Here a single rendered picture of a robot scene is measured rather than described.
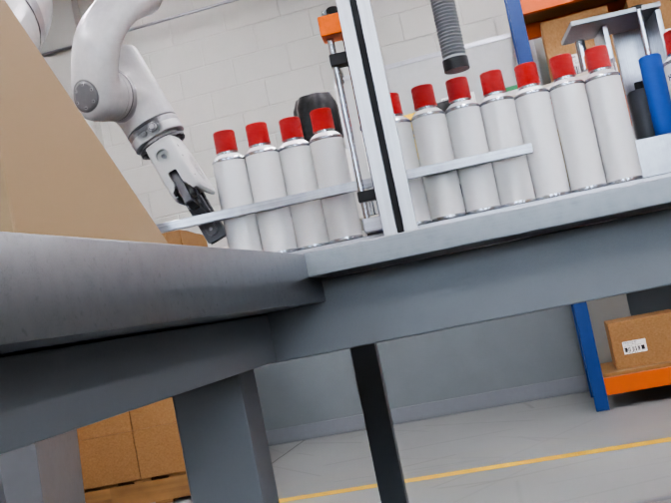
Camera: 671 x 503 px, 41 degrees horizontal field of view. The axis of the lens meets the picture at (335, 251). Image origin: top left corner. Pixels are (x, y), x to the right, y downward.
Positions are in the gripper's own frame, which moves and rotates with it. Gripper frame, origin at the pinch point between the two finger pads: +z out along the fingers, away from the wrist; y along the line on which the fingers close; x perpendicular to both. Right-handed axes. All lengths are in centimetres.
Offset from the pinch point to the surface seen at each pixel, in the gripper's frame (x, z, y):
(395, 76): -73, -104, 434
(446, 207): -31.9, 16.4, -3.4
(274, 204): -10.6, 2.7, -4.6
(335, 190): -19.5, 5.8, -4.6
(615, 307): -110, 90, 425
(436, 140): -35.8, 7.2, -3.3
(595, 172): -53, 23, -3
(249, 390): -6, 25, -60
